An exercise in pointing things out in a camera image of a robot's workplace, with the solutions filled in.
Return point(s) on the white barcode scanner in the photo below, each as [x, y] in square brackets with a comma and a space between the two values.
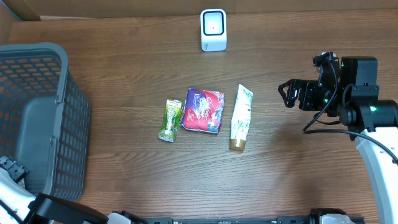
[213, 26]

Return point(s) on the grey plastic basket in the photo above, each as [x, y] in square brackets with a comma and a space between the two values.
[45, 119]

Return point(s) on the green juice pouch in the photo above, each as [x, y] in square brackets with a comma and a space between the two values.
[171, 122]

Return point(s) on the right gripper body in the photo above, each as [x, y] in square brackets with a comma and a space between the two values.
[302, 94]

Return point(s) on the red purple snack packet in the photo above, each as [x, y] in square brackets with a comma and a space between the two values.
[203, 111]

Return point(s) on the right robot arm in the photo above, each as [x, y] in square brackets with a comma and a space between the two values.
[347, 89]

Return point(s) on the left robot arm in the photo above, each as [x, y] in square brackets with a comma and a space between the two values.
[20, 206]

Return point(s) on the white tube with gold cap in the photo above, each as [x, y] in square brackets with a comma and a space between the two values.
[241, 118]

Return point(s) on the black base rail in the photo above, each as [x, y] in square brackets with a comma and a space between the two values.
[318, 215]

